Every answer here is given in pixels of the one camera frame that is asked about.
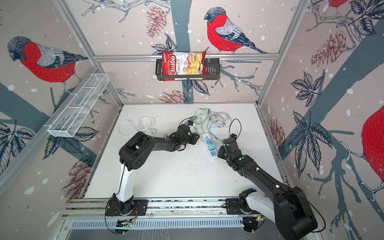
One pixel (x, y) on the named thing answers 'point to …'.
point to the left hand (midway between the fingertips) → (198, 136)
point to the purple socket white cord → (127, 127)
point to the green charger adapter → (206, 111)
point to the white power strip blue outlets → (207, 140)
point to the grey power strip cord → (221, 117)
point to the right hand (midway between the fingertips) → (219, 151)
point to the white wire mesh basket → (64, 124)
